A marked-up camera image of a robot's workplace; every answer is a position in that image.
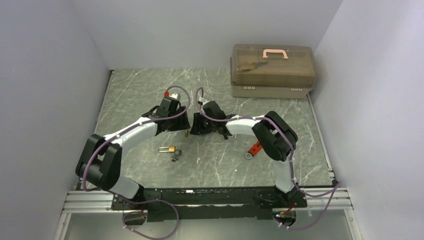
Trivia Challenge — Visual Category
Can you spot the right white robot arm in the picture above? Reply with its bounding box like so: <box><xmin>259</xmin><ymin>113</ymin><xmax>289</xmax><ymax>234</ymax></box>
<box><xmin>190</xmin><ymin>100</ymin><xmax>298</xmax><ymax>208</ymax></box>

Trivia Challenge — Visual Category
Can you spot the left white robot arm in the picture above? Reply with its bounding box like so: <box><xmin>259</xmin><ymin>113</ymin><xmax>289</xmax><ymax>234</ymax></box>
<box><xmin>75</xmin><ymin>93</ymin><xmax>190</xmax><ymax>210</ymax></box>

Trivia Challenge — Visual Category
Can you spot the red handled adjustable wrench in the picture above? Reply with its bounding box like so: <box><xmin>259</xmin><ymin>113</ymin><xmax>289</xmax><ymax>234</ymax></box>
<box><xmin>245</xmin><ymin>141</ymin><xmax>262</xmax><ymax>160</ymax></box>

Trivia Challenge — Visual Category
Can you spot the black keys bunch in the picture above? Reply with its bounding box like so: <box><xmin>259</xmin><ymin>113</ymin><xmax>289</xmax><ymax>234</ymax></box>
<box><xmin>171</xmin><ymin>149</ymin><xmax>182</xmax><ymax>162</ymax></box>

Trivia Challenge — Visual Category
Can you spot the brown translucent toolbox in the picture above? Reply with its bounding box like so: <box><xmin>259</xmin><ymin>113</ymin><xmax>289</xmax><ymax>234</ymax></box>
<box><xmin>230</xmin><ymin>44</ymin><xmax>316</xmax><ymax>99</ymax></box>

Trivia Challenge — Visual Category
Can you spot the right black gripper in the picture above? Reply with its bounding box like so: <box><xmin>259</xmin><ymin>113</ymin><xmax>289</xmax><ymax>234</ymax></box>
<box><xmin>190</xmin><ymin>113</ymin><xmax>217</xmax><ymax>136</ymax></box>

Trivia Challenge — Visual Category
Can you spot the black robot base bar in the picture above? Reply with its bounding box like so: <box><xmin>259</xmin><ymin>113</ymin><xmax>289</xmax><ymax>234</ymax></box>
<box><xmin>111</xmin><ymin>186</ymin><xmax>308</xmax><ymax>222</ymax></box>

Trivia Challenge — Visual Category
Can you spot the aluminium frame rail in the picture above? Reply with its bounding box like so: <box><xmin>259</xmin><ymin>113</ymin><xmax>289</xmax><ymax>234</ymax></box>
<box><xmin>54</xmin><ymin>186</ymin><xmax>363</xmax><ymax>240</ymax></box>

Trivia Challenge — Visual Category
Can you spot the pink toolbox handle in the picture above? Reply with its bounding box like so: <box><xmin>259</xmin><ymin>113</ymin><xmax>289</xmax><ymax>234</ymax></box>
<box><xmin>262</xmin><ymin>48</ymin><xmax>289</xmax><ymax>59</ymax></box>

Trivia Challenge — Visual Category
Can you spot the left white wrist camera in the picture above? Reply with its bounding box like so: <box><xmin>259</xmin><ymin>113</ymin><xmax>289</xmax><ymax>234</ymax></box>
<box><xmin>164</xmin><ymin>91</ymin><xmax>181</xmax><ymax>101</ymax></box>

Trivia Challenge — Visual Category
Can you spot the brass padlock long shackle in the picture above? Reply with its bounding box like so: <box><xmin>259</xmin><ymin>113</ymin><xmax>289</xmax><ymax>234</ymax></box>
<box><xmin>158</xmin><ymin>146</ymin><xmax>179</xmax><ymax>153</ymax></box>

